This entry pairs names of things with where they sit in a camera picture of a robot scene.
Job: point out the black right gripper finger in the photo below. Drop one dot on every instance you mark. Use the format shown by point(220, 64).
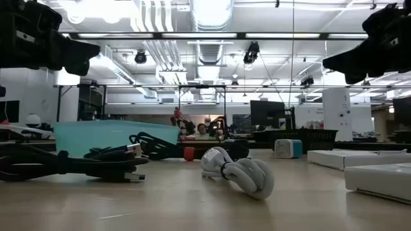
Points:
point(346, 61)
point(354, 79)

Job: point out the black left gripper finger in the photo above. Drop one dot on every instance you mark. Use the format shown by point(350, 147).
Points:
point(80, 48)
point(78, 70)

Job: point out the small white and blue box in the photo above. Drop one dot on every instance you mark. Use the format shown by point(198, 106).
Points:
point(287, 148)

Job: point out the translucent teal plastic bin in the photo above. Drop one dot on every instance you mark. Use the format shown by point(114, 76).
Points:
point(96, 136)

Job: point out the dark storage shelf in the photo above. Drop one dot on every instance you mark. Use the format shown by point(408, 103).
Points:
point(91, 102)

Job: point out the white pillar with notices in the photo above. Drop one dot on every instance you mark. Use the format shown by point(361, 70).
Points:
point(337, 115)

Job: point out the white globe lamp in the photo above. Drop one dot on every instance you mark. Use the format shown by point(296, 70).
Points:
point(33, 119)

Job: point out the black woven basket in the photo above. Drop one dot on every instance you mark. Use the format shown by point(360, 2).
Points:
point(318, 138)

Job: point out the flat white cardboard box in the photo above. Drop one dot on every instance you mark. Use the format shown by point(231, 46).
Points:
point(379, 179)
point(353, 158)

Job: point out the black computer monitor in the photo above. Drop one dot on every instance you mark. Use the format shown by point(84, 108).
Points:
point(266, 112)

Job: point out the person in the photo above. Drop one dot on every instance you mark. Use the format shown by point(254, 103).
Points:
point(202, 129)

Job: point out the black ceiling camera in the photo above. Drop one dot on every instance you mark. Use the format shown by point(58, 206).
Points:
point(251, 53)
point(140, 57)

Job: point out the dark wall monitor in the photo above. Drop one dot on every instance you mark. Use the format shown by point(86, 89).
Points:
point(9, 111)

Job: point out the black overhead frame bar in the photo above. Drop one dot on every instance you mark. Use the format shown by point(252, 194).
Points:
point(199, 35)

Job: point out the black background table frame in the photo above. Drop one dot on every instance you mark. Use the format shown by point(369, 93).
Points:
point(201, 86)

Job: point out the silver ventilation duct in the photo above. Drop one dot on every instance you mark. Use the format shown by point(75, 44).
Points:
point(211, 14)

